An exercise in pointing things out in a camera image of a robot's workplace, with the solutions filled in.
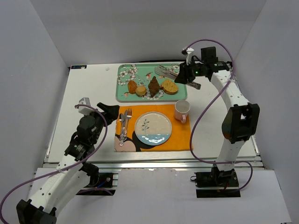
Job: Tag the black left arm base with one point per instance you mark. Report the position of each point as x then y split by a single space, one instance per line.
103 184

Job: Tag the green floral tray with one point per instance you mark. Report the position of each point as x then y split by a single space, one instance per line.
148 82

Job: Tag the sliced bread loaf piece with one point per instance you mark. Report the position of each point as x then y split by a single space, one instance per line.
169 87

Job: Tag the blue black left label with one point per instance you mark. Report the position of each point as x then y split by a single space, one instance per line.
73 67

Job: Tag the silver spoon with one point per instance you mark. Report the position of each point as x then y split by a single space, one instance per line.
122 121

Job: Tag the golden oval bread roll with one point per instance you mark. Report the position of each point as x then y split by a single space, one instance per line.
132 86

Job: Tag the dark brown croissant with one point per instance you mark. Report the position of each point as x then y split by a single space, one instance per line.
153 87

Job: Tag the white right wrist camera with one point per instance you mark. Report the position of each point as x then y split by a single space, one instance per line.
187 51

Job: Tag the round pale bun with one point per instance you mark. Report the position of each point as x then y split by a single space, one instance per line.
140 90

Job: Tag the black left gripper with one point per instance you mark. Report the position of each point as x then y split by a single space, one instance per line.
104 114

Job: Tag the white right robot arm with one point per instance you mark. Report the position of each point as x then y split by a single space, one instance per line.
241 119

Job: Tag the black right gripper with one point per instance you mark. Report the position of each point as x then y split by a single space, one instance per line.
186 73

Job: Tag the white blue ceramic plate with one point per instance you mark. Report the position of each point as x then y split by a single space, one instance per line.
153 128

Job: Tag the pink mug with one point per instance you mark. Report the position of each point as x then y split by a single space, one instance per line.
182 108

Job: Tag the silver knife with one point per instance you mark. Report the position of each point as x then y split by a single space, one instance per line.
124 126

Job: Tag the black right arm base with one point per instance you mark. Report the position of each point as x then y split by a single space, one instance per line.
209 185

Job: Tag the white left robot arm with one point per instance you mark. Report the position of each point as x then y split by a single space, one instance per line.
73 174

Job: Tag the silver fork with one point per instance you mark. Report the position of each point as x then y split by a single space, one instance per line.
129 116

